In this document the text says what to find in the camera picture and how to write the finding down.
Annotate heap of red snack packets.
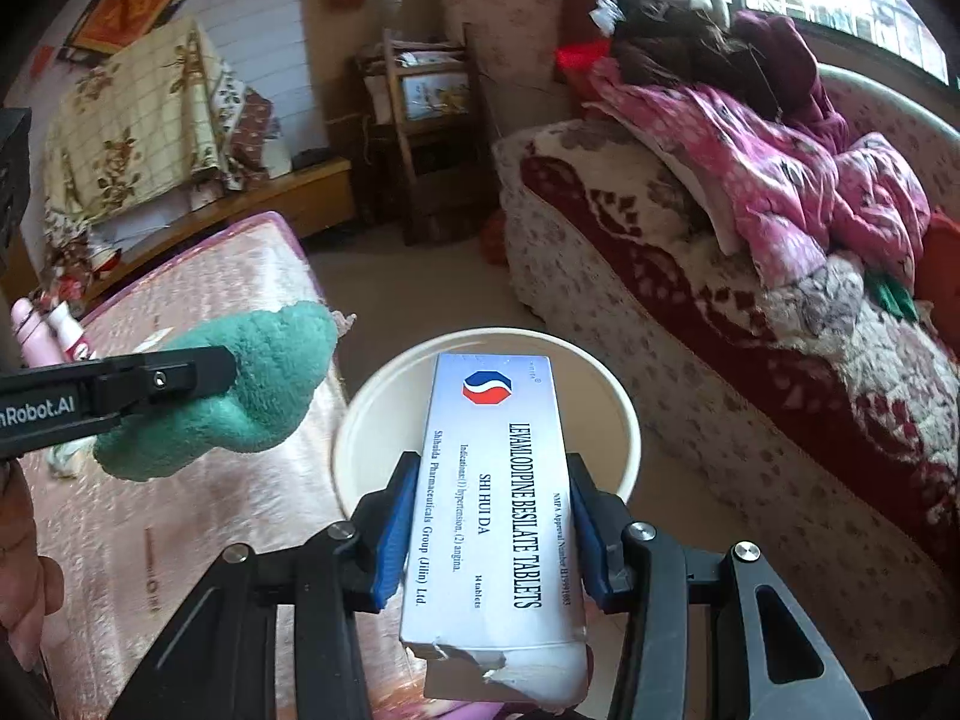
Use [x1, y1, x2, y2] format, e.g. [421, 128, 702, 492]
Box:
[45, 232, 121, 316]

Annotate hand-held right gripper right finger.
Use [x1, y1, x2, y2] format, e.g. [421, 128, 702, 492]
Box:
[566, 452, 875, 720]

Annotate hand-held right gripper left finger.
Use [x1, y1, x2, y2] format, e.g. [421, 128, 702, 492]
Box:
[109, 452, 421, 720]

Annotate green plush cloth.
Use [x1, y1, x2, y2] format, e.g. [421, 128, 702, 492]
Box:
[94, 300, 338, 479]

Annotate floral checked cloth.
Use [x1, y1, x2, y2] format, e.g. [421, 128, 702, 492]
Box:
[41, 15, 290, 226]

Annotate diamond red gold wall hanging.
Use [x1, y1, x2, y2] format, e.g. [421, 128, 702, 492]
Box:
[56, 0, 200, 65]

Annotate person's left hand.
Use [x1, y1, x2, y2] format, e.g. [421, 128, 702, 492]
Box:
[0, 457, 67, 661]

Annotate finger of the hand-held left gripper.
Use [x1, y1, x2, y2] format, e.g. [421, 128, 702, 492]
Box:
[96, 345, 238, 430]

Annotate white medicine box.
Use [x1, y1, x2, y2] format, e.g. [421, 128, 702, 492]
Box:
[400, 351, 591, 717]

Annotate orange cushion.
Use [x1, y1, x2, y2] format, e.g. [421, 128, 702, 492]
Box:
[911, 214, 960, 331]

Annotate maroon garment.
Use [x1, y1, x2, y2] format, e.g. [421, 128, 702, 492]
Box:
[731, 11, 848, 151]

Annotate wooden cabinet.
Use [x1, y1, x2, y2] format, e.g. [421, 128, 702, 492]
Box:
[82, 156, 355, 301]

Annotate red plastic bag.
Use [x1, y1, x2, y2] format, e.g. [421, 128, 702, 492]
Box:
[555, 41, 612, 76]

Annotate pink floral blanket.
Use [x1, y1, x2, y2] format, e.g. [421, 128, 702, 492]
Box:
[589, 64, 935, 293]

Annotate dark brown clothes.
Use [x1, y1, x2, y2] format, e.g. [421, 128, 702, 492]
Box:
[611, 0, 781, 121]

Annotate orange red sack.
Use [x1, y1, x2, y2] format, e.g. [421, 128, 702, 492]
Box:
[480, 214, 511, 263]

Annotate wooden shelf stand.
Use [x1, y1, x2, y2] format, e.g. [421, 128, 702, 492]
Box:
[354, 22, 500, 245]

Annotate green cloth scrap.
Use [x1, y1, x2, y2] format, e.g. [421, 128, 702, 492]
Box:
[866, 274, 920, 320]

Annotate pink bottle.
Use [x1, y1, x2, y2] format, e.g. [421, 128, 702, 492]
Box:
[11, 298, 47, 368]

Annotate white pink-label medicine bottle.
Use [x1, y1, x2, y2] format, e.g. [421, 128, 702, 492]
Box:
[45, 306, 97, 362]

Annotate floral covered sofa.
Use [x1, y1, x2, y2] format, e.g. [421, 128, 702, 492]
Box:
[499, 64, 960, 646]

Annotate white plastic bucket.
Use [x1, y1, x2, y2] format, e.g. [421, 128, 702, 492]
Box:
[332, 328, 644, 541]

